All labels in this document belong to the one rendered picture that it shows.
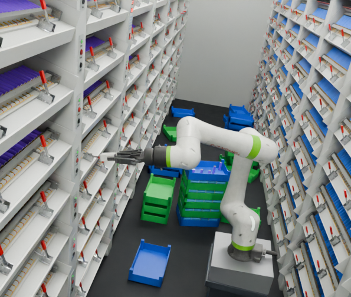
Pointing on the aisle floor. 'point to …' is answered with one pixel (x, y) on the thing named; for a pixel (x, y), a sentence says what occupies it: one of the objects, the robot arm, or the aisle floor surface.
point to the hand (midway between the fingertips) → (108, 157)
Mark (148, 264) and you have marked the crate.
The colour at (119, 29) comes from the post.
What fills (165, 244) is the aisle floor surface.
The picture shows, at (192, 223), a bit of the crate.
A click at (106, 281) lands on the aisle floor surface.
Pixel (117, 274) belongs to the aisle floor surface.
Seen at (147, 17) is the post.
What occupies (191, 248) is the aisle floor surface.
